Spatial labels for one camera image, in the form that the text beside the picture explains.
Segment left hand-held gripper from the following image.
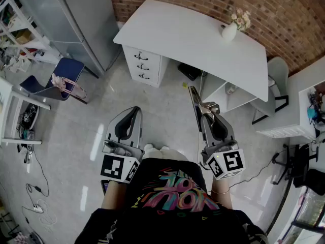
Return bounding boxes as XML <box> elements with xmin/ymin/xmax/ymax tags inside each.
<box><xmin>100</xmin><ymin>106</ymin><xmax>145</xmax><ymax>185</ymax></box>

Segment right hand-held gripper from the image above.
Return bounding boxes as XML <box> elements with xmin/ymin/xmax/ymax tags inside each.
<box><xmin>200</xmin><ymin>113</ymin><xmax>246</xmax><ymax>180</ymax></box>

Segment silver metal binder clip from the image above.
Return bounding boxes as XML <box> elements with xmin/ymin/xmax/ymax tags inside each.
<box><xmin>188</xmin><ymin>86</ymin><xmax>220</xmax><ymax>133</ymax></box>

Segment person's right forearm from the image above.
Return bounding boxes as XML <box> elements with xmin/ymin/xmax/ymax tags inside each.
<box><xmin>210</xmin><ymin>178</ymin><xmax>233</xmax><ymax>209</ymax></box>

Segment person's left forearm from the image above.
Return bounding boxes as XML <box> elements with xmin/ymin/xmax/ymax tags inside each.
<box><xmin>101</xmin><ymin>180</ymin><xmax>127</xmax><ymax>210</ymax></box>

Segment white desk drawer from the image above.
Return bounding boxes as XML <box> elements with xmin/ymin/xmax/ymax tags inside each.
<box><xmin>128</xmin><ymin>58</ymin><xmax>160</xmax><ymax>73</ymax></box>
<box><xmin>131</xmin><ymin>70</ymin><xmax>159</xmax><ymax>85</ymax></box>
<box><xmin>125</xmin><ymin>47</ymin><xmax>161</xmax><ymax>62</ymax></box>

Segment pink bag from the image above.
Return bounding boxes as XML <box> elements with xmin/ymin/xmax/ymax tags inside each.
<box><xmin>51</xmin><ymin>73</ymin><xmax>88</xmax><ymax>100</ymax></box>

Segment black box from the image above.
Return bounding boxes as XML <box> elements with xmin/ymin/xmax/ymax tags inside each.
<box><xmin>177</xmin><ymin>62</ymin><xmax>203</xmax><ymax>82</ymax></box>

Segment black office chair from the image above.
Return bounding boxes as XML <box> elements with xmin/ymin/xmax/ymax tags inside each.
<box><xmin>273</xmin><ymin>143</ymin><xmax>325</xmax><ymax>195</ymax></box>

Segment blue chair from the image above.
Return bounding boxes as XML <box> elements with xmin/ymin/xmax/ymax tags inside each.
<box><xmin>19</xmin><ymin>57</ymin><xmax>86</xmax><ymax>101</ymax></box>

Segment white cluttered desk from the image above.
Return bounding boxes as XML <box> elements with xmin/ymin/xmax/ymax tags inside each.
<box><xmin>255</xmin><ymin>57</ymin><xmax>325</xmax><ymax>142</ymax></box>

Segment grey chair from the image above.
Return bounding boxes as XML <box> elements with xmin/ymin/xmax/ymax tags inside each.
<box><xmin>251</xmin><ymin>56</ymin><xmax>290</xmax><ymax>126</ymax></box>

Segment black printed shirt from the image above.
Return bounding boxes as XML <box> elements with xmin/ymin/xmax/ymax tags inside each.
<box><xmin>75</xmin><ymin>157</ymin><xmax>267</xmax><ymax>244</ymax></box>

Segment white ceramic vase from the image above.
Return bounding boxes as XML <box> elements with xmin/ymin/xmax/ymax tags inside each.
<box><xmin>221</xmin><ymin>21</ymin><xmax>238</xmax><ymax>42</ymax></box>

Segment white desk with drawers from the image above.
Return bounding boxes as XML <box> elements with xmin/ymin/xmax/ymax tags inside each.
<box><xmin>113</xmin><ymin>0</ymin><xmax>270</xmax><ymax>113</ymax></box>

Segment pink and white flowers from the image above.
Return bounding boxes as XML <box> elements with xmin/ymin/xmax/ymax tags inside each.
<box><xmin>230</xmin><ymin>8</ymin><xmax>252</xmax><ymax>32</ymax></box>

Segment white shelf unit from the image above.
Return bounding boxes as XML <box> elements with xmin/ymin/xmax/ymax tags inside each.
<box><xmin>0</xmin><ymin>0</ymin><xmax>61</xmax><ymax>68</ymax></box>

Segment black floor cable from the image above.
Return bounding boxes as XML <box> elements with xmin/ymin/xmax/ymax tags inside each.
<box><xmin>24</xmin><ymin>146</ymin><xmax>50</xmax><ymax>198</ymax></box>

